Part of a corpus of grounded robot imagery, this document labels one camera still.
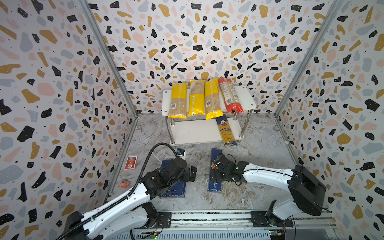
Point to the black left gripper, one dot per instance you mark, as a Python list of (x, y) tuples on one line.
[(187, 175)]

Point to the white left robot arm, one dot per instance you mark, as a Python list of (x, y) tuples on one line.
[(131, 210)]

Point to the blue Ankara spaghetti bag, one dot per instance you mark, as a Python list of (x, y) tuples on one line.
[(225, 131)]

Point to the yellow Pastatime spaghetti bag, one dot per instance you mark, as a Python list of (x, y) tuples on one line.
[(197, 98)]

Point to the red playing card box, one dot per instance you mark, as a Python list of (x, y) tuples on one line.
[(130, 163)]

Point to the pink small toy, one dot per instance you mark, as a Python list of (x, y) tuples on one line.
[(124, 184)]

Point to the blue Barilla spaghetti box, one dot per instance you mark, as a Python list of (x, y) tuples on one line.
[(213, 185)]

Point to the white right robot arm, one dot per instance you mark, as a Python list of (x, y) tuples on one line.
[(306, 193)]

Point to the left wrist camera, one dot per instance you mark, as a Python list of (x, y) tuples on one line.
[(181, 153)]

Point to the red spaghetti bag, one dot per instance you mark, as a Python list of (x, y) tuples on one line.
[(230, 95)]

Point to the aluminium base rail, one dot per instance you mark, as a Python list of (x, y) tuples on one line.
[(234, 225)]

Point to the blue Barilla rigatoni box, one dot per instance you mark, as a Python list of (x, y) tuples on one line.
[(177, 191)]

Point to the yellow clear spaghetti bag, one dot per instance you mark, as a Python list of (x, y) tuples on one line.
[(212, 99)]

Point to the white two-tier shelf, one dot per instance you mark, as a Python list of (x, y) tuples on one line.
[(198, 130)]

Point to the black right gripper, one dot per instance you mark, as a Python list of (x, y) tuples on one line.
[(217, 179)]

